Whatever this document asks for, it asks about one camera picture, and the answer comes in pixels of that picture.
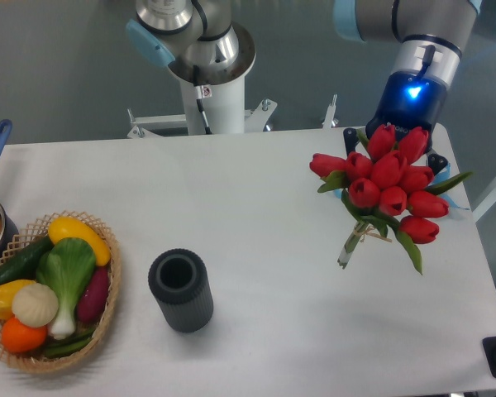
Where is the green bok choy toy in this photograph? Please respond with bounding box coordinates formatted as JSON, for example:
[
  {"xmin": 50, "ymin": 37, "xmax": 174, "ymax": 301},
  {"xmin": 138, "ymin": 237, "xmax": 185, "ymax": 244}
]
[{"xmin": 36, "ymin": 238, "xmax": 96, "ymax": 341}]

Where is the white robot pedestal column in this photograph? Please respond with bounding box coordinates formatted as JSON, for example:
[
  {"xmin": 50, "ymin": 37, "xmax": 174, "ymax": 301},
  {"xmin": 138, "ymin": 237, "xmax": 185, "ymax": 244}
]
[{"xmin": 179, "ymin": 77, "xmax": 245, "ymax": 136}]

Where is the dark grey ribbed vase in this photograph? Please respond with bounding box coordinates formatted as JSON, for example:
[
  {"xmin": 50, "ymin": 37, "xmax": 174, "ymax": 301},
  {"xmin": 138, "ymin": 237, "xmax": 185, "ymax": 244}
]
[{"xmin": 148, "ymin": 248, "xmax": 214, "ymax": 333}]

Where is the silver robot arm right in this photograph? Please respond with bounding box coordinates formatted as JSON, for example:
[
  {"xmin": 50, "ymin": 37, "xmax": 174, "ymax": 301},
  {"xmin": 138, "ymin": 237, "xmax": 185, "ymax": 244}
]
[{"xmin": 333, "ymin": 0, "xmax": 481, "ymax": 140}]

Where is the cream steamed bun toy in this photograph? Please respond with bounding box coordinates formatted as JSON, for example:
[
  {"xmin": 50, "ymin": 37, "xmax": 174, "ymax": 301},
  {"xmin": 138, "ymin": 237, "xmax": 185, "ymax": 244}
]
[{"xmin": 12, "ymin": 283, "xmax": 59, "ymax": 328}]

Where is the red tulip bouquet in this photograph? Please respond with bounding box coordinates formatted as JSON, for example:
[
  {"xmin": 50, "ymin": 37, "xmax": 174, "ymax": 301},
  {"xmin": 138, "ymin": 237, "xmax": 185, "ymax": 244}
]
[{"xmin": 309, "ymin": 124, "xmax": 470, "ymax": 272}]

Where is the purple sweet potato toy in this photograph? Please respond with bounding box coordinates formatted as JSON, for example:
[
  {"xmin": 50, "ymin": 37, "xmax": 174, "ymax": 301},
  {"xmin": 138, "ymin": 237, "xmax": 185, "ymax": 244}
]
[{"xmin": 76, "ymin": 267, "xmax": 109, "ymax": 323}]

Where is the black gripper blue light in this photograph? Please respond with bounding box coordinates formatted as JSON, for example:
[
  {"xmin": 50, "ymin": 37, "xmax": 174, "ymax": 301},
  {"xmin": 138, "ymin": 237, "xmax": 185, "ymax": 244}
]
[{"xmin": 342, "ymin": 72, "xmax": 446, "ymax": 175}]

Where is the green bean pod toy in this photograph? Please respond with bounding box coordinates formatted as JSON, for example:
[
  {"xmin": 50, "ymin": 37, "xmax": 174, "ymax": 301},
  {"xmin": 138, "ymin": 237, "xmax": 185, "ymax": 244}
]
[{"xmin": 42, "ymin": 328, "xmax": 94, "ymax": 359}]

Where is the woven wicker basket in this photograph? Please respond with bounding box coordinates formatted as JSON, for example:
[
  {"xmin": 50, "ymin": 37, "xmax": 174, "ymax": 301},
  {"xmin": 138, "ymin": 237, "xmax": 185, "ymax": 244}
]
[{"xmin": 0, "ymin": 211, "xmax": 122, "ymax": 374}]

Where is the orange fruit toy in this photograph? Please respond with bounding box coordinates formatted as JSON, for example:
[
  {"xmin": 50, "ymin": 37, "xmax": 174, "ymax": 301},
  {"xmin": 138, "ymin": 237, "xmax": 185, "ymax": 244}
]
[{"xmin": 1, "ymin": 317, "xmax": 47, "ymax": 353}]

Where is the green cucumber toy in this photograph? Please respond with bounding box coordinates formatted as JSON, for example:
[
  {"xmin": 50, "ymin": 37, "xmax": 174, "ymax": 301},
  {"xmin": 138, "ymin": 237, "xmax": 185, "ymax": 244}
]
[{"xmin": 0, "ymin": 236, "xmax": 54, "ymax": 285}]

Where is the white metal base frame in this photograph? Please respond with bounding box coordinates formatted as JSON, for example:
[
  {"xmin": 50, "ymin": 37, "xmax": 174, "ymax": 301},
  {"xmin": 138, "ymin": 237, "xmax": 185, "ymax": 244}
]
[{"xmin": 127, "ymin": 94, "xmax": 338, "ymax": 138}]

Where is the yellow bell pepper toy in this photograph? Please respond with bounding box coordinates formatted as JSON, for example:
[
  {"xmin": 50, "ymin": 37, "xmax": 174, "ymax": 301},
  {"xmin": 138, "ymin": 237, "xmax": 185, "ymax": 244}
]
[{"xmin": 0, "ymin": 280, "xmax": 35, "ymax": 321}]

